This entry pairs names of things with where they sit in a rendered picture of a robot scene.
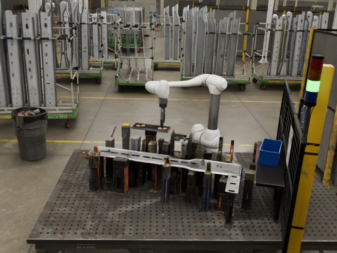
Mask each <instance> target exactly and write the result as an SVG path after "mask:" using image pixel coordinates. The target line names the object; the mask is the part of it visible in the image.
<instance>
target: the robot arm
mask: <svg viewBox="0 0 337 253"><path fill-rule="evenodd" d="M190 86H205V87H208V88H209V92H210V106H209V118H208V127H207V128H206V129H205V128H204V126H203V125H201V124H195V125H194V126H193V127H192V129H191V133H192V135H193V136H192V141H193V140H197V141H198V147H197V151H198V148H199V146H200V145H202V146H203V147H204V148H205V147H207V148H210V149H218V146H219V137H220V131H219V130H218V129H217V127H218V116H219V105H220V94H221V93H222V91H223V90H225V89H226V87H227V81H226V80H225V79H224V78H223V77H221V76H217V75H211V74H202V75H199V76H197V77H195V78H193V79H191V80H187V81H172V82H167V81H166V80H161V81H149V82H147V83H146V85H145V88H146V90H147V91H148V92H150V93H154V94H157V95H158V102H159V107H161V115H160V127H163V123H164V121H165V108H166V107H167V103H168V95H169V87H190ZM206 151H207V150H206V148H205V150H204V152H206Z"/></svg>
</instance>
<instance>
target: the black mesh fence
mask: <svg viewBox="0 0 337 253"><path fill-rule="evenodd" d="M292 103H293V99H292V96H291V92H290V89H289V85H288V82H287V80H285V81H284V88H283V95H282V101H281V108H280V115H279V122H278V129H277V136H276V140H279V141H282V146H281V155H282V164H283V173H284V182H285V190H283V193H282V199H281V206H280V220H281V234H282V253H287V249H288V243H289V237H290V232H291V226H292V220H293V215H294V209H295V203H296V198H297V192H298V186H299V180H300V174H301V169H302V163H303V157H304V152H305V146H306V143H302V142H301V138H302V135H303V134H302V130H301V127H300V123H299V120H298V116H297V114H295V113H297V112H296V109H295V106H294V104H292ZM291 125H292V129H293V134H294V135H293V139H292V145H291V151H290V158H289V164H288V170H287V166H286V157H287V154H286V153H287V149H288V148H287V147H288V143H289V142H288V140H289V134H290V127H291ZM272 210H275V211H276V204H273V203H272Z"/></svg>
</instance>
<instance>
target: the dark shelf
mask: <svg viewBox="0 0 337 253"><path fill-rule="evenodd" d="M258 143H259V144H258V152H257V160H256V180H255V185H256V186H262V187H269V188H276V189H282V190H285V182H284V173H283V164H282V155H281V153H280V157H279V161H278V165H277V167H273V166H267V165H262V164H259V163H258V160H259V152H260V151H259V150H260V147H261V145H262V142H260V141H258Z"/></svg>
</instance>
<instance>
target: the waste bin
mask: <svg viewBox="0 0 337 253"><path fill-rule="evenodd" d="M47 114H48V112H47V110H45V109H43V108H39V107H29V106H28V107H20V108H16V109H14V110H12V112H11V116H12V117H11V119H13V130H14V135H15V136H17V139H18V145H19V151H20V157H21V159H23V160H25V161H36V160H40V159H42V158H44V157H45V156H46V155H47V142H46V130H47V129H48V122H47V120H48V118H47Z"/></svg>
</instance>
